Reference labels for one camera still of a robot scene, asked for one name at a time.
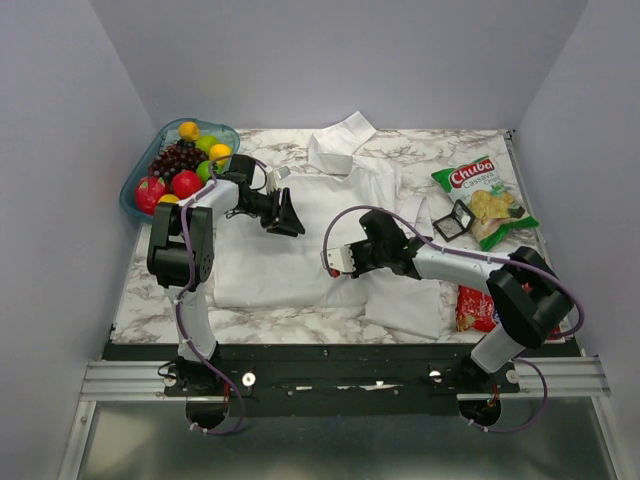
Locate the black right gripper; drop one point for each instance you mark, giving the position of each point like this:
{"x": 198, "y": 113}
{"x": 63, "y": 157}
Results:
{"x": 359, "y": 268}

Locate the yellow lemon at basket back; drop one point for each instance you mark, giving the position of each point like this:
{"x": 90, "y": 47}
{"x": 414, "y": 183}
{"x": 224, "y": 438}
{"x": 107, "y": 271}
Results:
{"x": 189, "y": 131}

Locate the red apple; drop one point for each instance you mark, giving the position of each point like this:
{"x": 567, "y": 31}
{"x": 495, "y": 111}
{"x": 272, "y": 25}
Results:
{"x": 186, "y": 183}

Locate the green lime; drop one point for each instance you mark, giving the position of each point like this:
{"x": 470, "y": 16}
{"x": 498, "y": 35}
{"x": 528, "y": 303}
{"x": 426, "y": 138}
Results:
{"x": 206, "y": 169}

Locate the aluminium rail frame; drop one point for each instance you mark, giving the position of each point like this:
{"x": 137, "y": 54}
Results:
{"x": 137, "y": 381}

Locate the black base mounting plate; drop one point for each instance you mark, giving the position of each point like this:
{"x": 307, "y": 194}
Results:
{"x": 251, "y": 381}

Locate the white shirt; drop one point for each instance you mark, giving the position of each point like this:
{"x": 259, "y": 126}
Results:
{"x": 254, "y": 269}

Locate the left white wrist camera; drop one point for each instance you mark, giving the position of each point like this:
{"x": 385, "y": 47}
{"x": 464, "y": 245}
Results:
{"x": 274, "y": 176}

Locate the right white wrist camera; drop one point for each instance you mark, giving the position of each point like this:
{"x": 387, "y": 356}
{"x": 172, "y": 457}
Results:
{"x": 341, "y": 261}

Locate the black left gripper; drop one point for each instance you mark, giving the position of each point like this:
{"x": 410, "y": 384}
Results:
{"x": 282, "y": 219}

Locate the green cassava chips bag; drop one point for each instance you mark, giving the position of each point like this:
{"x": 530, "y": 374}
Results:
{"x": 496, "y": 210}

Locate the black wire stand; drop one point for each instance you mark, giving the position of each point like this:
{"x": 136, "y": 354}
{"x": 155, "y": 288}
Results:
{"x": 458, "y": 222}

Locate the orange fruit front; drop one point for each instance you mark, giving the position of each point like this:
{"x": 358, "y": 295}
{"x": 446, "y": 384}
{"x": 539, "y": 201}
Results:
{"x": 169, "y": 198}

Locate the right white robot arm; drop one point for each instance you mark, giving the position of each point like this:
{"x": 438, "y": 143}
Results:
{"x": 529, "y": 298}

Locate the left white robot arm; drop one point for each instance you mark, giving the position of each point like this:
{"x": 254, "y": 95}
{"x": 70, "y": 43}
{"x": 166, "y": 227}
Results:
{"x": 181, "y": 244}

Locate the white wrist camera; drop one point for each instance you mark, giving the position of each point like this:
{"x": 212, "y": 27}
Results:
{"x": 341, "y": 261}
{"x": 274, "y": 176}

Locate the red snack bag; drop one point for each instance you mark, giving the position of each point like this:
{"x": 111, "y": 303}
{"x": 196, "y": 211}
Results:
{"x": 475, "y": 311}

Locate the red dragon fruit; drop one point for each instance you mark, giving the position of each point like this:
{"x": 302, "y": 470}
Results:
{"x": 147, "y": 193}

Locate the yellow lemon right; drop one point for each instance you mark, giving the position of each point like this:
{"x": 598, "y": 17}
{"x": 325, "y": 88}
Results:
{"x": 220, "y": 153}

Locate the green apple back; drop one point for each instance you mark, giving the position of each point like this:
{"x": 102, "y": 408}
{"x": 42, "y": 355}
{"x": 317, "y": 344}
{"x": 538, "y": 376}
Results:
{"x": 205, "y": 143}

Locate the purple grape bunch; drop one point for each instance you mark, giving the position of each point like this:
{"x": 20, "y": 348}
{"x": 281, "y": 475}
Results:
{"x": 176, "y": 158}

